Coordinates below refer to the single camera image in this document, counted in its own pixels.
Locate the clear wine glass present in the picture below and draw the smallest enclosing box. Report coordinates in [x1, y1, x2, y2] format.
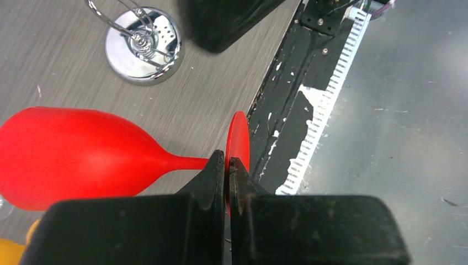
[0, 195, 15, 220]

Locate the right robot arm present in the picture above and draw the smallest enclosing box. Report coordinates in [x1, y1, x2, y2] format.
[178, 0, 283, 54]

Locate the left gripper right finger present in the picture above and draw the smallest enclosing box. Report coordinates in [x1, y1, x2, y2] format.
[228, 158, 411, 264]

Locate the red wine glass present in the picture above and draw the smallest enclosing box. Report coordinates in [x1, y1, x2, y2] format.
[0, 106, 251, 216]

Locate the yellow wine glass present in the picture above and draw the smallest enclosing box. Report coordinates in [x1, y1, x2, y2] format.
[1, 219, 40, 265]

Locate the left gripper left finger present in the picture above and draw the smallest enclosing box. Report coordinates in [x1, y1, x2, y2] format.
[20, 150, 225, 264]

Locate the chrome wine glass rack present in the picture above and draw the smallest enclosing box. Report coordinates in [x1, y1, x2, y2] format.
[85, 0, 184, 86]

